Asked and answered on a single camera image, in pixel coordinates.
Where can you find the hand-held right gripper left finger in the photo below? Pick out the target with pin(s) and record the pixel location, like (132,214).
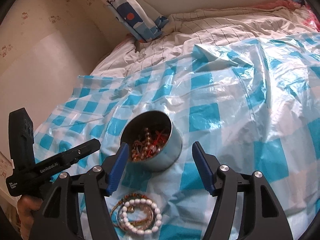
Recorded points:
(117,170)

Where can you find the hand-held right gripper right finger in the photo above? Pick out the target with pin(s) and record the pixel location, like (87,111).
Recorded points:
(203,170)

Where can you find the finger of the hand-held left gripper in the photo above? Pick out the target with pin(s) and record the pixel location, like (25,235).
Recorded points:
(80,151)

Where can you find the round metal tin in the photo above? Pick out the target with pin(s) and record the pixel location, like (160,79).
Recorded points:
(165,156)

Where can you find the person's left hand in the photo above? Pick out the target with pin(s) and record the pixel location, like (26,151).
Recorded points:
(26,212)

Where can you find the blue checked plastic sheet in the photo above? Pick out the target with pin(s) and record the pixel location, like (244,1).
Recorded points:
(237,105)

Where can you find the striped white bedsheet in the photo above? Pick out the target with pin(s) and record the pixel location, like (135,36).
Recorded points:
(212,27)

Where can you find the blue printed curtain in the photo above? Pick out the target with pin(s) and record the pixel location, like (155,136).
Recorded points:
(132,12)

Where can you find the pink blanket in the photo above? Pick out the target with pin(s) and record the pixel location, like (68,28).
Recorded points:
(280,5)

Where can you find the pink checked plastic bag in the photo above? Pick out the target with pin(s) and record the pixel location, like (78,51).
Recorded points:
(312,17)

